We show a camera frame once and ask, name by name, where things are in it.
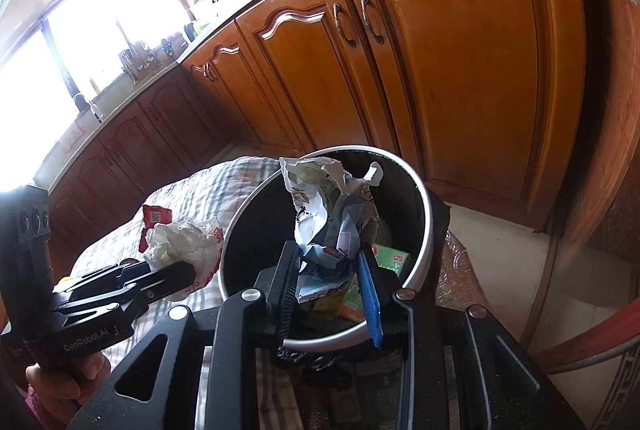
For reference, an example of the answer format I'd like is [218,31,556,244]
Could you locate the green milk carton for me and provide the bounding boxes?
[336,242,412,323]

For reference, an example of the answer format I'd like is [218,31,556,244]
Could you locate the white plastic bag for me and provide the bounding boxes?
[143,219,224,302]

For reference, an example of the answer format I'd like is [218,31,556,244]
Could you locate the white blue wrapper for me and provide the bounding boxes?
[279,156,384,304]

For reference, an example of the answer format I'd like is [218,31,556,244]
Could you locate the red snack bag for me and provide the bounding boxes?
[138,205,172,254]

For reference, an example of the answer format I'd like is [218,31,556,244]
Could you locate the white round trash bin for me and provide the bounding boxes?
[214,145,434,355]

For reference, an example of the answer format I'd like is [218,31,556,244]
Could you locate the kitchen faucet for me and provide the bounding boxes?
[73,92,104,124]

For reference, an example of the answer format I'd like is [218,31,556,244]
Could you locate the lower wooden kitchen cabinets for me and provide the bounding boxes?
[50,0,585,268]

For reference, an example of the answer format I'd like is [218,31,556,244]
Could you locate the person's left hand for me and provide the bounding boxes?
[25,353,112,429]

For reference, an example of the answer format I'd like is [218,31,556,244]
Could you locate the plaid checkered tablecloth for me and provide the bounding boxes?
[70,156,304,429]

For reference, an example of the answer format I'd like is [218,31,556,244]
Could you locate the wooden chair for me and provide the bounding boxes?
[521,237,639,375]

